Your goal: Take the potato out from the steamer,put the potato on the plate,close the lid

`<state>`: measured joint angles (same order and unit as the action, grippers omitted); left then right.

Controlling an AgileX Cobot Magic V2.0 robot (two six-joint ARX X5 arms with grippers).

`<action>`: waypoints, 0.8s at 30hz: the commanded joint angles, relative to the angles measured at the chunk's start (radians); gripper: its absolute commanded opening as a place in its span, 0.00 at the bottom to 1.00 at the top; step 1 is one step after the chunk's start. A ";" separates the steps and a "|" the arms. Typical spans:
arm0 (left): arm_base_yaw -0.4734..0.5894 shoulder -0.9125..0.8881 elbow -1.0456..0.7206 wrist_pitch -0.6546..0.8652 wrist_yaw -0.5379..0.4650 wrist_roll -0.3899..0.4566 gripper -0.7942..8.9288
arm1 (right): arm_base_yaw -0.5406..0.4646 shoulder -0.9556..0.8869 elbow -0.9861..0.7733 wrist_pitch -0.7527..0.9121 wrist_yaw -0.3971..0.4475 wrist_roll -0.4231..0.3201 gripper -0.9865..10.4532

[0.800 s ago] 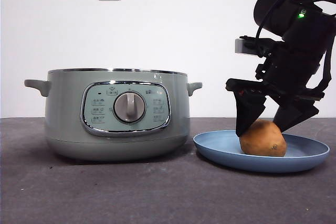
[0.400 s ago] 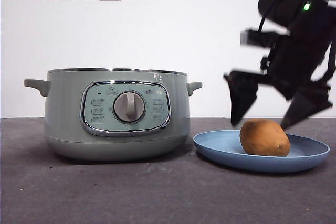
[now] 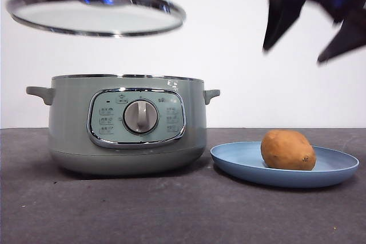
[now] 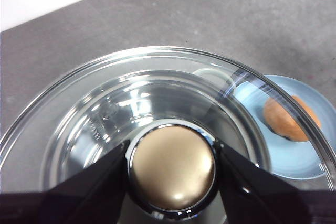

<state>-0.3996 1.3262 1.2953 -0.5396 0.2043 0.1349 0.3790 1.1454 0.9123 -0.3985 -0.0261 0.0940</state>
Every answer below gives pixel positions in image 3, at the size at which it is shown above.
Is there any blue round plate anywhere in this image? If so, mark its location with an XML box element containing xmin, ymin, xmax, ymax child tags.
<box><xmin>210</xmin><ymin>141</ymin><xmax>360</xmax><ymax>189</ymax></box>

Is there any brown potato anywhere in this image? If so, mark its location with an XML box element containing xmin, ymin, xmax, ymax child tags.
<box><xmin>260</xmin><ymin>129</ymin><xmax>317</xmax><ymax>171</ymax></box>

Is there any pale green electric steamer pot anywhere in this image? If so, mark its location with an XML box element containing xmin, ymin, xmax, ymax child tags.
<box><xmin>25</xmin><ymin>74</ymin><xmax>221</xmax><ymax>176</ymax></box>

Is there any glass lid with green knob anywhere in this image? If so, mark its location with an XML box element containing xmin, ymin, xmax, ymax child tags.
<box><xmin>6</xmin><ymin>0</ymin><xmax>187</xmax><ymax>38</ymax></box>

